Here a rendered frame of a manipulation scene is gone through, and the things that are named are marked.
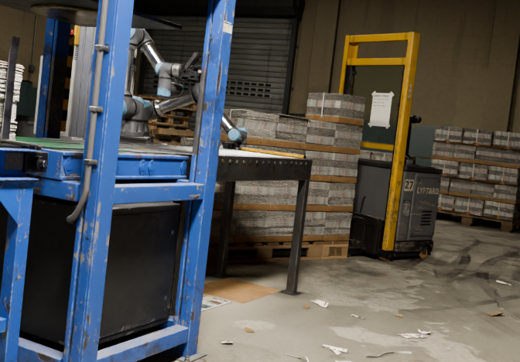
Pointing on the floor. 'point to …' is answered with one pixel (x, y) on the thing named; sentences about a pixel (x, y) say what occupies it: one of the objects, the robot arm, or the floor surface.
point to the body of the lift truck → (415, 220)
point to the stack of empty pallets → (170, 116)
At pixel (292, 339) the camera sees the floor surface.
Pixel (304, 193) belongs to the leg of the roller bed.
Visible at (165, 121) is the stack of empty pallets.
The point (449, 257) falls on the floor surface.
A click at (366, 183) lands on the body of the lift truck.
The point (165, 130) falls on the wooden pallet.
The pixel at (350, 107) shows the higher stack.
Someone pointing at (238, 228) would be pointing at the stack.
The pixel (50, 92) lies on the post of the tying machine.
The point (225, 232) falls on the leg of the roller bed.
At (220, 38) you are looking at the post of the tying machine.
